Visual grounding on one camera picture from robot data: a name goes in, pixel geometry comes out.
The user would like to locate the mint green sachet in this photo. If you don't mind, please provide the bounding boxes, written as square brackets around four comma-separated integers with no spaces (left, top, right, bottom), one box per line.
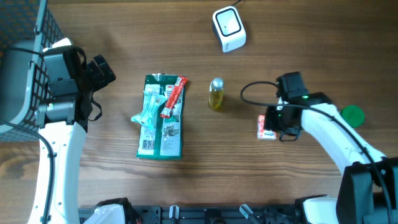
[131,91,167,130]

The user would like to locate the green lid jar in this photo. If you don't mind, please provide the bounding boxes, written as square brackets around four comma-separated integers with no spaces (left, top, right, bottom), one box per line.
[340,105,365,128]

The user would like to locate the yellow Vim liquid bottle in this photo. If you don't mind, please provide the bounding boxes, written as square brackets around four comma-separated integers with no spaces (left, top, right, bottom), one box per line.
[208,77,224,110]

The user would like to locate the red Nescafe stick sachet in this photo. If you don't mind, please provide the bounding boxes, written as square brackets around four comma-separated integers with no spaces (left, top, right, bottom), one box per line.
[160,76,188,118]

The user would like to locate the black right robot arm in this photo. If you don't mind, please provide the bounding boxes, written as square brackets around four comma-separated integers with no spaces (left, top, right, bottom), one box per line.
[265,72,397,223]

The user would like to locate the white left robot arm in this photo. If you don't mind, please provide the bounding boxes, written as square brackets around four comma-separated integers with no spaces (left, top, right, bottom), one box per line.
[28,45,116,223]

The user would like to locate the white barcode scanner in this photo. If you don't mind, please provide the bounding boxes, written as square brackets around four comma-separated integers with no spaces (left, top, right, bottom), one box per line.
[212,6,246,53]

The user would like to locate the grey plastic mesh basket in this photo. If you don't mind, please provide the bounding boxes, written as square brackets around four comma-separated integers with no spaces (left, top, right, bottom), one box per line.
[1,0,65,131]

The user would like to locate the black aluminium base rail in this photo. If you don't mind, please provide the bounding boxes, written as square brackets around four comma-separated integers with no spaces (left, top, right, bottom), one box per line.
[77,204,299,224]

